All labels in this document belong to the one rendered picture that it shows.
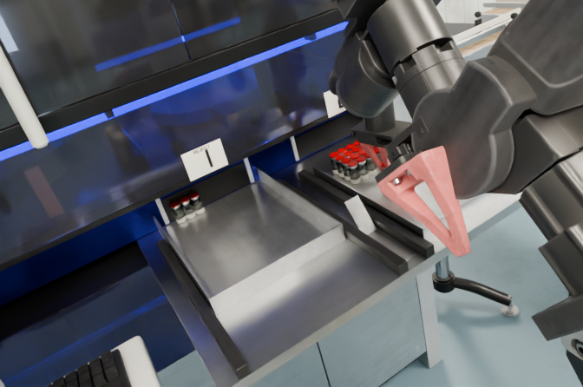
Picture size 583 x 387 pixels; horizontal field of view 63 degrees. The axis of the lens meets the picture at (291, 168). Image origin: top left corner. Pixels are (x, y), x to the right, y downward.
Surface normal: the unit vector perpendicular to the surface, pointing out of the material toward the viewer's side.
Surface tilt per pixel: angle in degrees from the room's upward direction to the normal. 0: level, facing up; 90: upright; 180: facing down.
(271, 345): 0
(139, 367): 0
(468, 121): 81
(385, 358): 90
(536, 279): 0
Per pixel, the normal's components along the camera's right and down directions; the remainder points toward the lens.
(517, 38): -0.84, 0.05
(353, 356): 0.50, 0.29
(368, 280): -0.23, -0.86
